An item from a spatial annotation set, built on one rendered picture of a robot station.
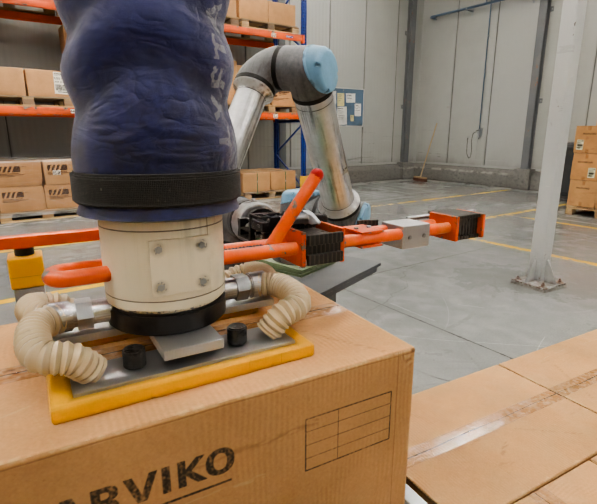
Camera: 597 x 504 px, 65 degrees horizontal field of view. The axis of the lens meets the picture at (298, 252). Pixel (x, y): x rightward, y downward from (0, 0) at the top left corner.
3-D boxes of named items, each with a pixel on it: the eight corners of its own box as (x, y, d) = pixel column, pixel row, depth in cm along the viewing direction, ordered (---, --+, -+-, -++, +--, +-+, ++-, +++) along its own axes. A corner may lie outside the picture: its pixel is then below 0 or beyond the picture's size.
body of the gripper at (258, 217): (262, 257, 85) (237, 244, 96) (303, 252, 90) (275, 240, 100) (262, 216, 84) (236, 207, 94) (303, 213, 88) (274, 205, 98)
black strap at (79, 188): (82, 215, 51) (77, 178, 50) (65, 192, 70) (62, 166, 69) (268, 201, 62) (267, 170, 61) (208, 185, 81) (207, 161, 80)
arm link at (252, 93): (242, 35, 128) (148, 262, 110) (282, 35, 123) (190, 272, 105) (259, 65, 139) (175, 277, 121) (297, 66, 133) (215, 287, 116)
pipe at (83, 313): (46, 389, 52) (39, 342, 50) (39, 315, 73) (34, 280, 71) (308, 328, 68) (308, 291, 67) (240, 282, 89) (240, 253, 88)
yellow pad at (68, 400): (51, 427, 51) (45, 386, 50) (47, 386, 59) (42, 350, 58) (315, 356, 67) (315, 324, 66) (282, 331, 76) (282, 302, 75)
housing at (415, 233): (402, 250, 87) (404, 226, 86) (379, 243, 92) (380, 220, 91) (430, 246, 90) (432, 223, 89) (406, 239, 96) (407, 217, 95)
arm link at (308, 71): (332, 215, 184) (285, 32, 127) (375, 222, 177) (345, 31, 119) (319, 245, 176) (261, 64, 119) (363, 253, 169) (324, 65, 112)
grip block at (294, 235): (304, 269, 75) (304, 233, 73) (276, 256, 83) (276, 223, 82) (347, 262, 79) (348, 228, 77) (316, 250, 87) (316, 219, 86)
